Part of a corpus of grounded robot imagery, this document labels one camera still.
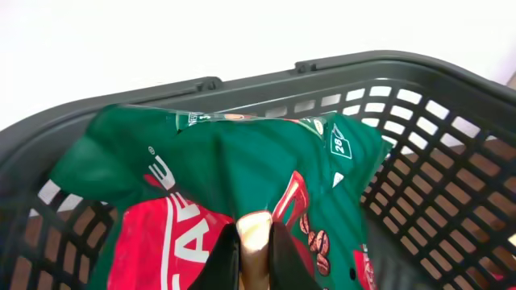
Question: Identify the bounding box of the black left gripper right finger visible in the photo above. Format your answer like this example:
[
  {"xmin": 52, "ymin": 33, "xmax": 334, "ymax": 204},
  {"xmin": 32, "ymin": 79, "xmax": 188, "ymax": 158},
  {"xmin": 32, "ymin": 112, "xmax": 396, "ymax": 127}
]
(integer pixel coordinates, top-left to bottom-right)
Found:
[{"xmin": 268, "ymin": 222, "xmax": 322, "ymax": 290}]

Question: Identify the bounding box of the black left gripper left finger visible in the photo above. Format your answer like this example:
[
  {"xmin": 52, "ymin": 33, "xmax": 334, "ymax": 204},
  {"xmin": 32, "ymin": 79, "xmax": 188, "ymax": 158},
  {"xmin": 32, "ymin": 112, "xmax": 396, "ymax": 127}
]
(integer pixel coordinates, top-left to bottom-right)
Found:
[{"xmin": 189, "ymin": 223, "xmax": 240, "ymax": 290}]

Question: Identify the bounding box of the green Nescafe coffee bag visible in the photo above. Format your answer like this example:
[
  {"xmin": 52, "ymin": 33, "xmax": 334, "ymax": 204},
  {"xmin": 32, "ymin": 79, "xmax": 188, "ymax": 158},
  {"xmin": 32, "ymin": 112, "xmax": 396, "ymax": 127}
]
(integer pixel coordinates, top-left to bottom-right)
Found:
[{"xmin": 51, "ymin": 106, "xmax": 391, "ymax": 289}]

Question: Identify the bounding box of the grey plastic lattice basket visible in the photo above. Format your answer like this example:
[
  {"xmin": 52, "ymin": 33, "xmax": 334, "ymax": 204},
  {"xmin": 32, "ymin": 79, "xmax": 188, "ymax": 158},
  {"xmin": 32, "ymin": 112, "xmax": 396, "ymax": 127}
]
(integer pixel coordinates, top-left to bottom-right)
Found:
[{"xmin": 1, "ymin": 51, "xmax": 515, "ymax": 289}]

